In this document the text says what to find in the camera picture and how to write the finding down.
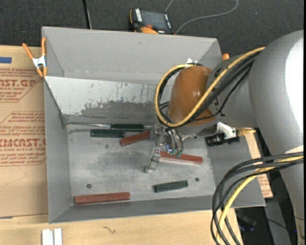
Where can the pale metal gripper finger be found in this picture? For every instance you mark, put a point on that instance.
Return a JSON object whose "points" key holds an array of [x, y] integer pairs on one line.
{"points": [[154, 159]]}

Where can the grey metal bin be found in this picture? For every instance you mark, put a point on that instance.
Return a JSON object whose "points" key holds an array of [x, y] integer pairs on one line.
{"points": [[112, 167]]}

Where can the black cylinder on white bracket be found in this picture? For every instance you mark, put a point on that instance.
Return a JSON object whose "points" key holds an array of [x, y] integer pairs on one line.
{"points": [[220, 139]]}

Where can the red-brown flat block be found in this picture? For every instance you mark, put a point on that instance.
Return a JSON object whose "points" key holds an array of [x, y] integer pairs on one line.
{"points": [[135, 138], [191, 158], [102, 198]]}

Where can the brown cardboard board red print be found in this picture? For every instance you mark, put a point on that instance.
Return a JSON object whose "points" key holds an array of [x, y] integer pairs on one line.
{"points": [[18, 126]]}

